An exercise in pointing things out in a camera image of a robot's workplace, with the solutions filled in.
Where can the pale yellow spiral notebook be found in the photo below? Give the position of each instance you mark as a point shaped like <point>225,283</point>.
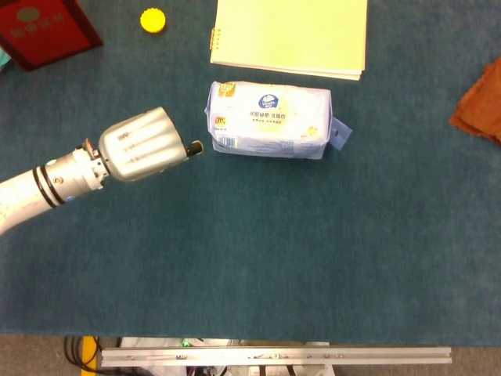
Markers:
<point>293,35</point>

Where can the red certificate book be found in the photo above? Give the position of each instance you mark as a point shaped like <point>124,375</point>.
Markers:
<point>43,31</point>

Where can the rust brown folded cloth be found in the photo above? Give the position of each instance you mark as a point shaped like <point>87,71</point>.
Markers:
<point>481,105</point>

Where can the aluminium profile rail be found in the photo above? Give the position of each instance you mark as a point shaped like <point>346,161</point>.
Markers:
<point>274,356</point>

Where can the teal felt table mat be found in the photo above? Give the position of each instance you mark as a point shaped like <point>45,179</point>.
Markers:
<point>250,235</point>

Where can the yellow bottle cap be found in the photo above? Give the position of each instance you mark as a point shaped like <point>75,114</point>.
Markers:
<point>153,20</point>

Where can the white tissue pack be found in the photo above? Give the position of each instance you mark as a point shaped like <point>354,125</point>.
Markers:
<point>270,121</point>

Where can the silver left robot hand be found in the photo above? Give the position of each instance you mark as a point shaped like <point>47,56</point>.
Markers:
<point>141,145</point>

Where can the teal and white packet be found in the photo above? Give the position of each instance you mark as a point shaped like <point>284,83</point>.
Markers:
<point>3,58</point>

